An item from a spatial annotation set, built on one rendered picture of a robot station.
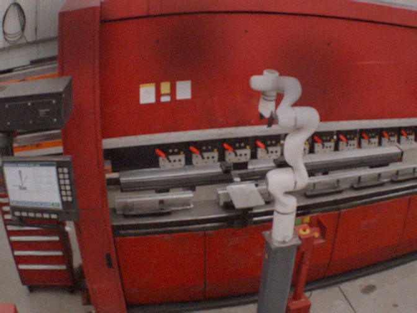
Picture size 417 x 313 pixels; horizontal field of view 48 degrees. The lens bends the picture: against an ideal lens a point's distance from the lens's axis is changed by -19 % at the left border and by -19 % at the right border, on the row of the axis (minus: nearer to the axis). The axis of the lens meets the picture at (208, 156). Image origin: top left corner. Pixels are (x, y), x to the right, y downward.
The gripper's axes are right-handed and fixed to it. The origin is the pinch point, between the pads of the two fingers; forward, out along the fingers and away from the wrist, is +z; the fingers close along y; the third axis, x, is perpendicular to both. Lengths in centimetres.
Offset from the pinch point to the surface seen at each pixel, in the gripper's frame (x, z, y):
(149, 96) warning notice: -55, -5, -39
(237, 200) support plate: -10, 54, -3
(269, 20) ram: 14, -54, -29
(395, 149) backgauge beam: 151, 53, -14
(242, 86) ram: -1.7, -9.8, -26.3
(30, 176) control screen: -139, 5, 6
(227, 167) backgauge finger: 2, 56, -40
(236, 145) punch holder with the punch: -3.8, 27.1, -21.7
